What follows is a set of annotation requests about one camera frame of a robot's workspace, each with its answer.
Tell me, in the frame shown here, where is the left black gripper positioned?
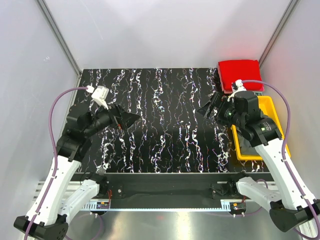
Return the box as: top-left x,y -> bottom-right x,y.
84,98 -> 141,137

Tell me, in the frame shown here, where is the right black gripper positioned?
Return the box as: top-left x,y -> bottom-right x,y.
196,91 -> 245,128

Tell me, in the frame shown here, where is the grey t-shirt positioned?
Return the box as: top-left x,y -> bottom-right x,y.
237,133 -> 259,156

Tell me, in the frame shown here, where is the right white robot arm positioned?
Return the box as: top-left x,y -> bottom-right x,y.
197,91 -> 320,232

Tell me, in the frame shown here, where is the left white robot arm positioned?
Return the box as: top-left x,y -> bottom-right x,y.
13,104 -> 140,240

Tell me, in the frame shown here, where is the folded red t-shirt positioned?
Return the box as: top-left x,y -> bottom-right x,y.
217,59 -> 262,94

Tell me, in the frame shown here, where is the yellow plastic bin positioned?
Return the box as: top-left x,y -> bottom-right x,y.
231,96 -> 284,162

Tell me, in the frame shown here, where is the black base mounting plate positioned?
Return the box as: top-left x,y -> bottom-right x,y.
105,172 -> 243,202

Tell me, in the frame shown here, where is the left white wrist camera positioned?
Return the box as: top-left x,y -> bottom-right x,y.
86,85 -> 109,110

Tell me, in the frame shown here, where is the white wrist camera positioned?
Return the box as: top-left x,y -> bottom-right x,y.
231,79 -> 247,96
86,85 -> 109,110

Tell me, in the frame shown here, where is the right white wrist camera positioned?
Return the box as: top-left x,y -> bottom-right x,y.
231,79 -> 247,96

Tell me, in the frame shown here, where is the aluminium rail profile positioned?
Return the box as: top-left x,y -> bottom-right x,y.
32,181 -> 83,201

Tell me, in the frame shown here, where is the white slotted cable duct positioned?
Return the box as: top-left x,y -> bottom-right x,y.
82,198 -> 231,212

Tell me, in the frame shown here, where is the left aluminium frame post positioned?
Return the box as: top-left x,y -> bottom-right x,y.
35,0 -> 82,78

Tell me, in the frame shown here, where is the aluminium frame post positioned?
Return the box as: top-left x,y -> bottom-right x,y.
35,0 -> 82,78
258,0 -> 300,69

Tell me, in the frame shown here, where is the right aluminium frame post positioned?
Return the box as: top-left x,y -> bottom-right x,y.
258,0 -> 300,69

